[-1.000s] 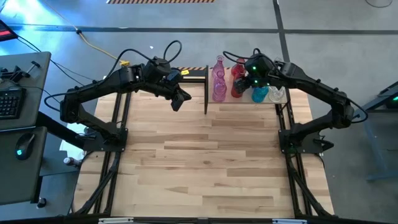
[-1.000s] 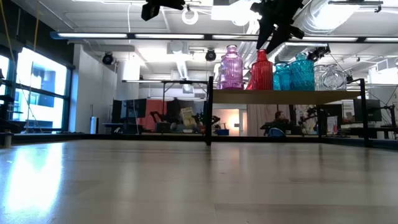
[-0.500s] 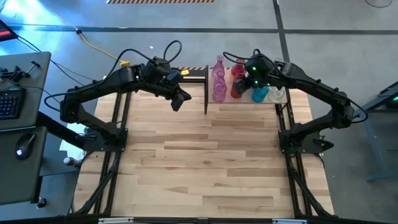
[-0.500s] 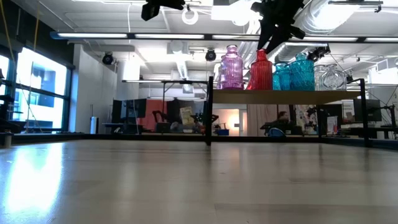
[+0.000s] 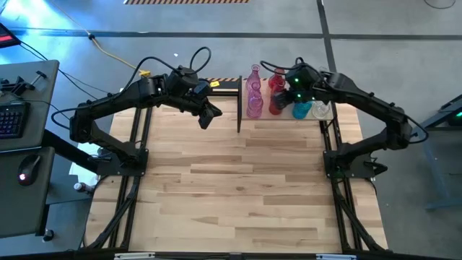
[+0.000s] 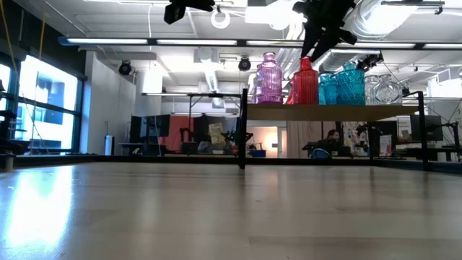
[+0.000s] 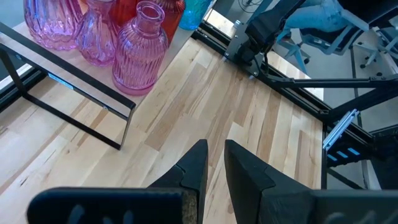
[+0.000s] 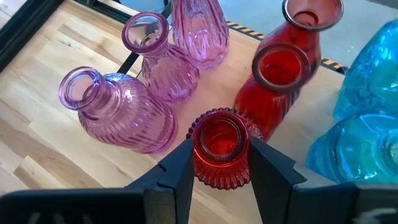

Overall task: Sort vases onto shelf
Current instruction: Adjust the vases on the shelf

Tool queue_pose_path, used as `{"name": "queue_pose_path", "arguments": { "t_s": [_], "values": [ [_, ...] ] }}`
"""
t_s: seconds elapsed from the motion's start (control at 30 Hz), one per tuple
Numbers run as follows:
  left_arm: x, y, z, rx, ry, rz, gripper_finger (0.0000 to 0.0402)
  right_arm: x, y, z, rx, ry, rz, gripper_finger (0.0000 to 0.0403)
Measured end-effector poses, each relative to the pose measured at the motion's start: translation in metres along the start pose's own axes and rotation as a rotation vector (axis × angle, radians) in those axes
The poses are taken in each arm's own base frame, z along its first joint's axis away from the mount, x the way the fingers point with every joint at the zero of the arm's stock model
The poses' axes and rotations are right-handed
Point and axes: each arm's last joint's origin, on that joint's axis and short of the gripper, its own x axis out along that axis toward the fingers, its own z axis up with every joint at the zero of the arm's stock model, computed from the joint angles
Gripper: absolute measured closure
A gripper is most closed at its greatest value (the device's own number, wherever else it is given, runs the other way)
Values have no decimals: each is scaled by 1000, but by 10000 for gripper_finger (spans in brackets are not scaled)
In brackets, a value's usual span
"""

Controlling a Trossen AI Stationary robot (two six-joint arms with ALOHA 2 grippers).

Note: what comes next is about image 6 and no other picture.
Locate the silver ventilation duct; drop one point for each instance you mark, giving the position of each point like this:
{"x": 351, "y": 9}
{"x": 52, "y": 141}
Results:
{"x": 364, "y": 18}

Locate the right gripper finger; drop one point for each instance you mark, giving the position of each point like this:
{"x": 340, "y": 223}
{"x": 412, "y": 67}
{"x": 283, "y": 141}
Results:
{"x": 328, "y": 45}
{"x": 311, "y": 43}

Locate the white round ceiling lamp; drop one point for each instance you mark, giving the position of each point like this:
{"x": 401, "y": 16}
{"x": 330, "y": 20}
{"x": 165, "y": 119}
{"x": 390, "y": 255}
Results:
{"x": 220, "y": 18}

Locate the pink round ribbed glass vase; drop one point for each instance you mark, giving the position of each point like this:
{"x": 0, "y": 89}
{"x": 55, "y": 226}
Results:
{"x": 269, "y": 79}

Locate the white ceiling air unit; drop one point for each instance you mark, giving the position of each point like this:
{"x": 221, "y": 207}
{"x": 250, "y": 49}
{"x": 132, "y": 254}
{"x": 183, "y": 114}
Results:
{"x": 270, "y": 14}

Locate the white cylinder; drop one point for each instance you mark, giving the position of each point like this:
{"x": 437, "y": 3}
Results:
{"x": 109, "y": 145}

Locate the long ceiling strip light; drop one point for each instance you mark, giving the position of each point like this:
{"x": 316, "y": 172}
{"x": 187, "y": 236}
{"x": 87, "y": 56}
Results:
{"x": 195, "y": 42}

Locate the red partition panel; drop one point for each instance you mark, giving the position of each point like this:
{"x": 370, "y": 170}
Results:
{"x": 173, "y": 130}

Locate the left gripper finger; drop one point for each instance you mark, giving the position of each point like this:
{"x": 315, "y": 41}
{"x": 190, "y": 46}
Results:
{"x": 174, "y": 13}

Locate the beige curtain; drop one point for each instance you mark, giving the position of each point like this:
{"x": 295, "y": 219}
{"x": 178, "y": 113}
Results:
{"x": 299, "y": 137}

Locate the black ceiling spot lamp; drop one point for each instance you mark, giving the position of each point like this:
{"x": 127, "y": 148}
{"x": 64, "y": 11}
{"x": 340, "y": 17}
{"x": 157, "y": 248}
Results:
{"x": 370, "y": 62}
{"x": 124, "y": 68}
{"x": 244, "y": 64}

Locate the wooden shelf with black frame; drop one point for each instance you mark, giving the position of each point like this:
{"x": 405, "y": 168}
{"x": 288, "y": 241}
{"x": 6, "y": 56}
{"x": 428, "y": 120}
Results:
{"x": 325, "y": 112}

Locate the black high table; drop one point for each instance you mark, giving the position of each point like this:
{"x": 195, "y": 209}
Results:
{"x": 202, "y": 95}

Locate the blue round ribbed glass vase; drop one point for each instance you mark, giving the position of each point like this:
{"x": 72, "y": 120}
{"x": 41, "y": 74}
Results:
{"x": 327, "y": 90}

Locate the person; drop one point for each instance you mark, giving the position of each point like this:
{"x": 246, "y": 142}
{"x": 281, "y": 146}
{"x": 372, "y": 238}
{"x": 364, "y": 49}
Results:
{"x": 332, "y": 136}

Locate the black aluminium rig frame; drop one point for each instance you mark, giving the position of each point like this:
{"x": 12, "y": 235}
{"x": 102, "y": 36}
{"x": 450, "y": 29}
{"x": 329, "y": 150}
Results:
{"x": 54, "y": 160}

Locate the black box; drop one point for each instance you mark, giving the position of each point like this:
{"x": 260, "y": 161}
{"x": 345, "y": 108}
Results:
{"x": 189, "y": 148}

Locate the blue zigzag-pattern glass vase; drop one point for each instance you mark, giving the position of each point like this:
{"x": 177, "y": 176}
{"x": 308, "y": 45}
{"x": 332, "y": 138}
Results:
{"x": 351, "y": 86}

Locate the blue bin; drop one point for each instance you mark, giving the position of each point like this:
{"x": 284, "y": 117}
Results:
{"x": 258, "y": 153}

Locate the large red ribbed glass vase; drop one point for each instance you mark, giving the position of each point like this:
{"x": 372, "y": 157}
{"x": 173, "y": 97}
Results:
{"x": 306, "y": 86}

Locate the pink long-necked glass vase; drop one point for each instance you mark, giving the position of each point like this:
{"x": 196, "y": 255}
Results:
{"x": 253, "y": 92}

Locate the blue round object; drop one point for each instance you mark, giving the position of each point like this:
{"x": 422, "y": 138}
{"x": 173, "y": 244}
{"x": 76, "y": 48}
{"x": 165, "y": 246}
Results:
{"x": 320, "y": 153}

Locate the dark background monitors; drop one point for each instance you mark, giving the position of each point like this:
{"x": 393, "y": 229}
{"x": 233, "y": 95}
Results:
{"x": 159, "y": 124}

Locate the large window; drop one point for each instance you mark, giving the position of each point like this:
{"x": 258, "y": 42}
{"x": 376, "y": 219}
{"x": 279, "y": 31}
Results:
{"x": 47, "y": 90}

